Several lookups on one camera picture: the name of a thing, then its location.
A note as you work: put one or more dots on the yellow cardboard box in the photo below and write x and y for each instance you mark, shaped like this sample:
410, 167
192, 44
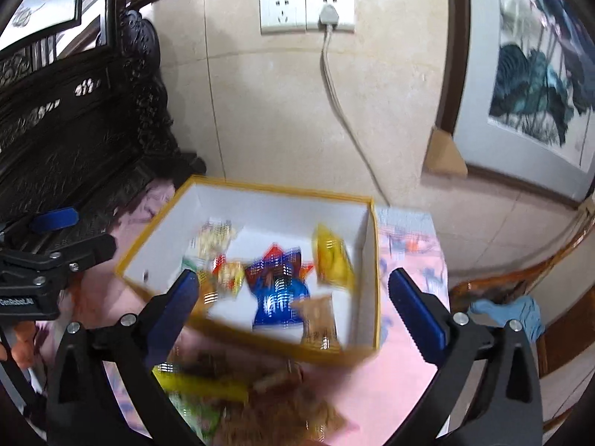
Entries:
279, 213

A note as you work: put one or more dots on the orange-red snack packet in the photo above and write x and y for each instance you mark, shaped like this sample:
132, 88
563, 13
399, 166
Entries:
227, 276

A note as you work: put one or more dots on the person's left hand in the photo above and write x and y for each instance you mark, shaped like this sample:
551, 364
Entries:
23, 344

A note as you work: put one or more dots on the blue round snack packet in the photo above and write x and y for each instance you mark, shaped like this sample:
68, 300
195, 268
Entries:
276, 297

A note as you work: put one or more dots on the grey power plug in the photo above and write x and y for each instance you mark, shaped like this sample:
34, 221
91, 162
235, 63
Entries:
328, 15

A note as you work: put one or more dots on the yellow clear snack packet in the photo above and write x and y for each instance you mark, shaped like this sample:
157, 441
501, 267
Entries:
332, 258

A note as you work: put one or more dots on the pile of snack packets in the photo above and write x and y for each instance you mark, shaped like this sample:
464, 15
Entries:
288, 399

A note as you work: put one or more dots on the clear packet with white pieces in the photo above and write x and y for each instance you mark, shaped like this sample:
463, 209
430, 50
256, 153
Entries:
214, 237

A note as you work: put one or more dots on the dark carved wooden bench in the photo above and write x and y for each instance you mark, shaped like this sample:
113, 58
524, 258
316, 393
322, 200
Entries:
93, 148

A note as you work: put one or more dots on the brown snack packet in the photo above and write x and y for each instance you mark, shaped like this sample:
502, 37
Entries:
318, 320

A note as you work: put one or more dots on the blue cloth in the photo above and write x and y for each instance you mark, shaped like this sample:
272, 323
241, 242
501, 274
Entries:
511, 313

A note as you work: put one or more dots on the white wall socket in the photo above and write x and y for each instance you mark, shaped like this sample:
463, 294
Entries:
341, 0
282, 11

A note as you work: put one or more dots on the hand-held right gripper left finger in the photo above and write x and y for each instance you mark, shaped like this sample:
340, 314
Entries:
174, 320

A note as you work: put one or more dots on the wooden chair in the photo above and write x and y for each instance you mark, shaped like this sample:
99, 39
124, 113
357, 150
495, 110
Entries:
558, 288

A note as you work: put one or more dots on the yellow-green stick snack packet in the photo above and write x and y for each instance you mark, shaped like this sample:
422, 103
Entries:
200, 383

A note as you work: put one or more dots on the framed lotus painting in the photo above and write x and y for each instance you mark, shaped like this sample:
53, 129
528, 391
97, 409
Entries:
530, 69

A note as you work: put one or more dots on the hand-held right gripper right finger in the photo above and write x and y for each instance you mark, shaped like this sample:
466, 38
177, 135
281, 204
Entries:
418, 316

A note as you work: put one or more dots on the bird painting panel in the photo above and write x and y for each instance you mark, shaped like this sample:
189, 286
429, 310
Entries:
42, 0

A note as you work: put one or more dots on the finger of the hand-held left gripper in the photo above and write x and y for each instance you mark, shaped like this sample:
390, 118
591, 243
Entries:
56, 219
83, 253

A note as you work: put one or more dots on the cardboard corner protector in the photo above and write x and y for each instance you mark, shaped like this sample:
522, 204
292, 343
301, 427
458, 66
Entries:
445, 153

